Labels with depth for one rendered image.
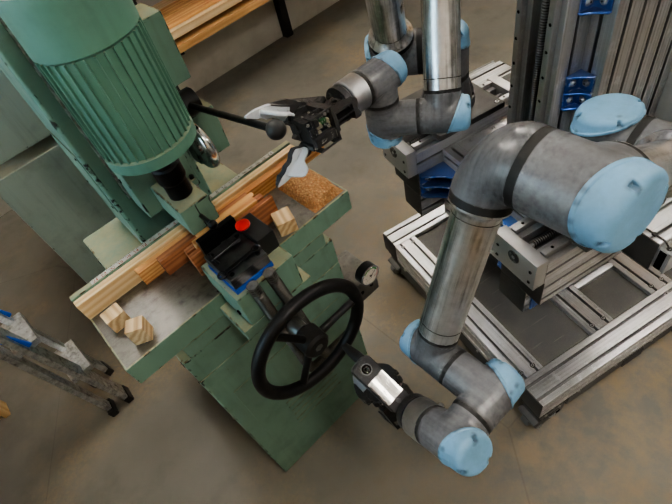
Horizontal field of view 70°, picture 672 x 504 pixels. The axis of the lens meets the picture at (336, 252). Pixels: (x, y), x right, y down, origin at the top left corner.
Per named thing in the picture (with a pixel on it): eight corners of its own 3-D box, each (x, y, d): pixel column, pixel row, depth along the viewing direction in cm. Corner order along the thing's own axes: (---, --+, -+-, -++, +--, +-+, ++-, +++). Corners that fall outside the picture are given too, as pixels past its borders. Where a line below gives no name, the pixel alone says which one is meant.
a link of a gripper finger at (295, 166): (289, 193, 90) (309, 147, 89) (272, 184, 94) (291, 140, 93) (301, 198, 92) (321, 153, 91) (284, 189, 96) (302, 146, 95)
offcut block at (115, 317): (132, 320, 100) (123, 310, 97) (116, 333, 98) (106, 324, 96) (124, 311, 102) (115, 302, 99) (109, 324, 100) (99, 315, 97)
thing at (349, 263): (360, 305, 134) (355, 289, 128) (330, 283, 141) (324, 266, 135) (380, 286, 137) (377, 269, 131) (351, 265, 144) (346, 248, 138)
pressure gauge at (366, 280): (365, 294, 128) (360, 276, 122) (355, 287, 130) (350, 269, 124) (381, 279, 130) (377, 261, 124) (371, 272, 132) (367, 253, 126)
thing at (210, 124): (201, 165, 119) (180, 124, 110) (187, 154, 123) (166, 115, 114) (232, 144, 122) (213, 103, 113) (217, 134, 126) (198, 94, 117)
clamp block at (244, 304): (250, 328, 96) (235, 303, 90) (215, 292, 104) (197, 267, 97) (305, 280, 101) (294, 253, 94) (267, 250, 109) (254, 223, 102)
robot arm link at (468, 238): (448, 104, 64) (385, 360, 91) (522, 133, 58) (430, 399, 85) (496, 94, 71) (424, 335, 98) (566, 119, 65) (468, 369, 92)
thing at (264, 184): (147, 285, 105) (137, 274, 102) (143, 280, 106) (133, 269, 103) (324, 150, 123) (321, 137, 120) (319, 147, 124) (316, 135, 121)
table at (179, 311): (162, 417, 91) (146, 404, 87) (98, 326, 108) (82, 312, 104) (382, 224, 111) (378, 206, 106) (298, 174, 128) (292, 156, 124)
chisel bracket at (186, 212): (197, 241, 104) (180, 214, 97) (166, 213, 112) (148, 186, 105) (224, 220, 106) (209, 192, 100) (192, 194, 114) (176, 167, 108)
